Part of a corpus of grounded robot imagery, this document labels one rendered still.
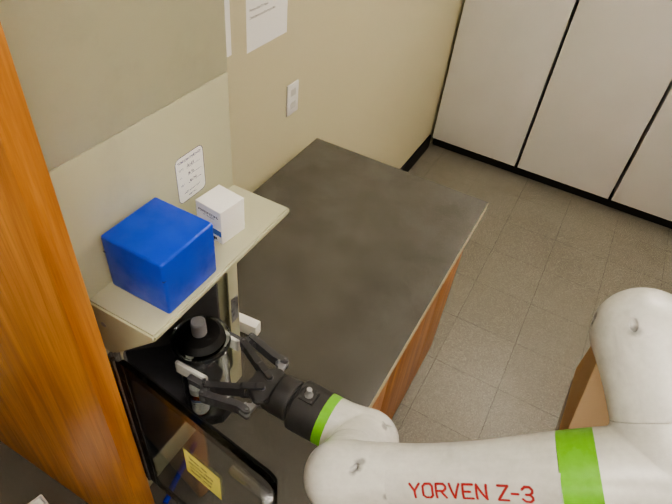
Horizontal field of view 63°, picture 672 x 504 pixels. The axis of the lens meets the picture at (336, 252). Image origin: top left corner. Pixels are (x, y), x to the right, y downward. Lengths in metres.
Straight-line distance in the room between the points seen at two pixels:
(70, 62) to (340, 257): 1.15
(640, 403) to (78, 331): 0.64
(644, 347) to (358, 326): 0.89
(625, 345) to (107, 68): 0.67
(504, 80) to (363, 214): 2.09
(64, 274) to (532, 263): 2.94
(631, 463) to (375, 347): 0.83
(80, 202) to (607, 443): 0.69
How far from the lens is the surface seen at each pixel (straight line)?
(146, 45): 0.72
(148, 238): 0.73
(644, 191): 3.91
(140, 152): 0.76
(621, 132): 3.74
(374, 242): 1.73
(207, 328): 1.05
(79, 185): 0.71
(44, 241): 0.57
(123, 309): 0.77
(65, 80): 0.65
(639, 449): 0.76
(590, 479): 0.75
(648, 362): 0.74
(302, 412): 0.97
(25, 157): 0.53
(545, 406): 2.71
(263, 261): 1.63
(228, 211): 0.82
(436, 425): 2.48
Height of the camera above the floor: 2.08
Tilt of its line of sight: 43 degrees down
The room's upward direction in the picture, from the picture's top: 7 degrees clockwise
